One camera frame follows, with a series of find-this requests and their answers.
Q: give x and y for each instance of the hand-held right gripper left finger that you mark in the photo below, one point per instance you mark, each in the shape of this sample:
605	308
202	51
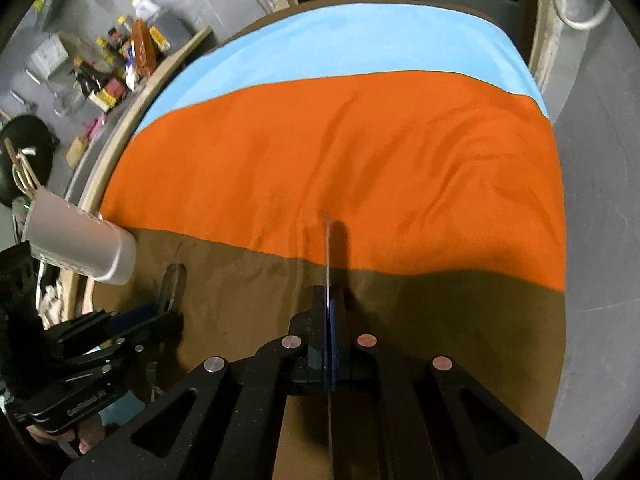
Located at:
317	310

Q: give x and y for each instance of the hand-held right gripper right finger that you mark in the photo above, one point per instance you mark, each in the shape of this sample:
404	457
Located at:
340	320

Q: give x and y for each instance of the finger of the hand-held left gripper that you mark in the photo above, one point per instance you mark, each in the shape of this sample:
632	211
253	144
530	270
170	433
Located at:
135	316
150	332

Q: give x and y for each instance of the white plastic cup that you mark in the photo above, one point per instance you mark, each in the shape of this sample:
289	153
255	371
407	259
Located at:
75	240

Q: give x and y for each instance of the wooden chopstick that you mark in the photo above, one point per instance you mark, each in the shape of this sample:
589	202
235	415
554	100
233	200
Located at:
24	172
20	162

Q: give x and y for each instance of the person's left hand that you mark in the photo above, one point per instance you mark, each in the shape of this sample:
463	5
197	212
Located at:
87	432

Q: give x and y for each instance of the blue orange brown striped cloth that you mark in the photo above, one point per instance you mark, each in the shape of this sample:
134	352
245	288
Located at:
350	150

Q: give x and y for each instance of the yellow sponge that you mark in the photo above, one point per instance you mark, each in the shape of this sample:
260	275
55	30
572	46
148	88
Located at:
77	150

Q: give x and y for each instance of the pink scrub pad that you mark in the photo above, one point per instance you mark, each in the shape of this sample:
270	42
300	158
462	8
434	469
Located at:
95	127

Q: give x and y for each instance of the black wok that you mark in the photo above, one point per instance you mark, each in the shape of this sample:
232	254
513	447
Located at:
25	145

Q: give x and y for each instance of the metal strainer ladle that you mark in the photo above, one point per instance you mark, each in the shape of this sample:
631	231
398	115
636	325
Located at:
67	102

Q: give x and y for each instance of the cluster of condiment bottles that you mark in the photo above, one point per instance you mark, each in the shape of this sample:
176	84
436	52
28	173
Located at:
125	55

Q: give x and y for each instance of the white wall box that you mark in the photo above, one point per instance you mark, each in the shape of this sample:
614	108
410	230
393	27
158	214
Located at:
50	55

